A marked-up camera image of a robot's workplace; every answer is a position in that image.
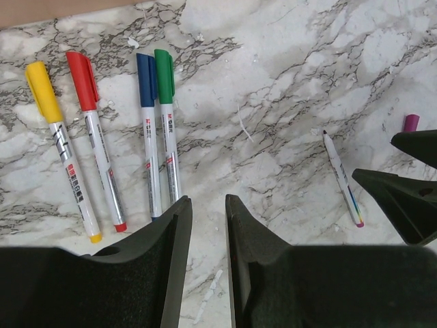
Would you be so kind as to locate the red pen cap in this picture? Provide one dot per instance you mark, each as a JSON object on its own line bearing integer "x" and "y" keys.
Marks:
{"x": 84, "y": 81}

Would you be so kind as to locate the blue pen cap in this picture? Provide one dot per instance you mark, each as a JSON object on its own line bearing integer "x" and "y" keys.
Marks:
{"x": 147, "y": 76}

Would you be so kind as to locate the yellow pen cap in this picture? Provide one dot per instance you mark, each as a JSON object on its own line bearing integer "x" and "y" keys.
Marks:
{"x": 42, "y": 91}

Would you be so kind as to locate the pink tipped white pen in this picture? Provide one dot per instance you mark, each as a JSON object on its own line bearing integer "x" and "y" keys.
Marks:
{"x": 342, "y": 180}

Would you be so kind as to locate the yellow white pen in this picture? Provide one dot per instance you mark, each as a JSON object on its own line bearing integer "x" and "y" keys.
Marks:
{"x": 76, "y": 180}

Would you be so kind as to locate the blue white pen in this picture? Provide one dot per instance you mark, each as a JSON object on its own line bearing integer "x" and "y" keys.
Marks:
{"x": 151, "y": 161}

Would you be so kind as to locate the red white pen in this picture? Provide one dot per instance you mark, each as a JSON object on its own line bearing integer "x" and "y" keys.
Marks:
{"x": 105, "y": 170}

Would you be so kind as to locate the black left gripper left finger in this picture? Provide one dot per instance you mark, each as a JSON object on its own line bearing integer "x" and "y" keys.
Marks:
{"x": 135, "y": 282}

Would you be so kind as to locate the green pen cap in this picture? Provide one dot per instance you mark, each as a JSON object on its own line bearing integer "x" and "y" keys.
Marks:
{"x": 165, "y": 76}

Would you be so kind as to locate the purple pen cap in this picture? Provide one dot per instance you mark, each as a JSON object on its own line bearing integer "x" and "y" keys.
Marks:
{"x": 411, "y": 123}

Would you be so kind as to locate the green white pen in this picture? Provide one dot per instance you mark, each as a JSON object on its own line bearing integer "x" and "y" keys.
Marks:
{"x": 171, "y": 152}

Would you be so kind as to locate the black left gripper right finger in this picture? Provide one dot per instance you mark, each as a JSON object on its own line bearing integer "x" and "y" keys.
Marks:
{"x": 275, "y": 284}

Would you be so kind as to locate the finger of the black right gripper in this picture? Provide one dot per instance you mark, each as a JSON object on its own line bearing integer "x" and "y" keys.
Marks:
{"x": 421, "y": 145}
{"x": 409, "y": 204}

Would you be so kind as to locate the peach plastic desk organizer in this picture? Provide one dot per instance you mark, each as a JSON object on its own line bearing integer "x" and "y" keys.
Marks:
{"x": 18, "y": 13}

